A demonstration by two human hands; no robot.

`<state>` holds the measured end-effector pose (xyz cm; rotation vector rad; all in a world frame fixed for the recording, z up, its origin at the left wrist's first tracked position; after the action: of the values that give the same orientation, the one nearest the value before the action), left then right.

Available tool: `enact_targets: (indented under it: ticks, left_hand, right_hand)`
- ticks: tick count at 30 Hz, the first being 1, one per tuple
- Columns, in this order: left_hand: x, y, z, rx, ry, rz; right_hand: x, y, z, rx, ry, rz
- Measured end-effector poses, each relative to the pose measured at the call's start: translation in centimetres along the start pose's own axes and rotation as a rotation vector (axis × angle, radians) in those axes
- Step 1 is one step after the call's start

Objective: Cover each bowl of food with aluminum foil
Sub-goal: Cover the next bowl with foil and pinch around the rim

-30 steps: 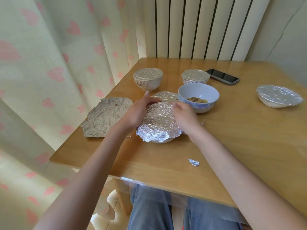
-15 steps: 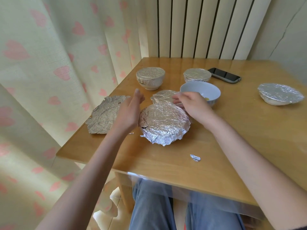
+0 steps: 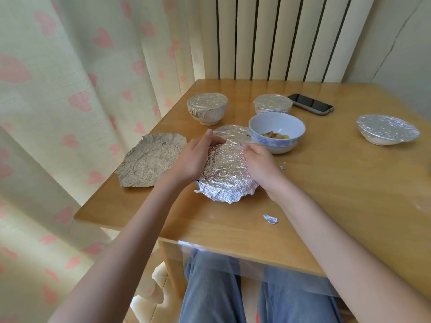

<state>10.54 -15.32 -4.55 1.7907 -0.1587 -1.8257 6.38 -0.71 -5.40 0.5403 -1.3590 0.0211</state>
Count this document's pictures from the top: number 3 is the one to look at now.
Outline large foil-covered plate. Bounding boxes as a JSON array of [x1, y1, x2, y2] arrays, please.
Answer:
[[194, 143, 260, 204]]

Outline crumpled flat foil sheet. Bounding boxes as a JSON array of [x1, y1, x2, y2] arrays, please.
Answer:
[[115, 133, 187, 188]]

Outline cream curtain with pink hearts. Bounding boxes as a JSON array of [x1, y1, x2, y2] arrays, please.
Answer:
[[0, 0, 218, 323]]

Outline person's left forearm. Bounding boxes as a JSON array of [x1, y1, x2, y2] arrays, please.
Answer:
[[47, 174, 200, 323]]

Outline brown food pieces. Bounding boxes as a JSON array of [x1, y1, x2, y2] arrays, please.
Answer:
[[260, 131, 291, 140]]

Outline foil-covered white patterned bowl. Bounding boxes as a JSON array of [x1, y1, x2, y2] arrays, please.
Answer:
[[187, 93, 229, 126]]

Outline cream ribbed radiator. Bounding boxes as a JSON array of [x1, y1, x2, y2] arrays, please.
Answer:
[[215, 0, 355, 83]]

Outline person's blue jeans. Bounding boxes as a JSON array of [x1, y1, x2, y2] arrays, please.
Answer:
[[178, 249, 345, 323]]

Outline person's right forearm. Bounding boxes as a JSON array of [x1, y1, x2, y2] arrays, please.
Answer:
[[266, 182, 431, 323]]

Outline wooden table leg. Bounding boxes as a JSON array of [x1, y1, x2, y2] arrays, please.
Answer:
[[158, 240, 189, 299]]

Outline blue and white open bowl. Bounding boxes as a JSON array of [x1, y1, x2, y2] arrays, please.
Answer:
[[248, 112, 306, 155]]

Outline person's right hand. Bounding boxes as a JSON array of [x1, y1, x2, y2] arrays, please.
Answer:
[[242, 143, 287, 201]]

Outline foil-covered shallow white bowl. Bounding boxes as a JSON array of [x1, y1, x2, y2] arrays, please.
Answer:
[[356, 114, 421, 146]]

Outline person's left hand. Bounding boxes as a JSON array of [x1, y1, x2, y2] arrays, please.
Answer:
[[165, 129, 227, 190]]

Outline black smartphone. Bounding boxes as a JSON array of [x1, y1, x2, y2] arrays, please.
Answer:
[[286, 93, 335, 116]]

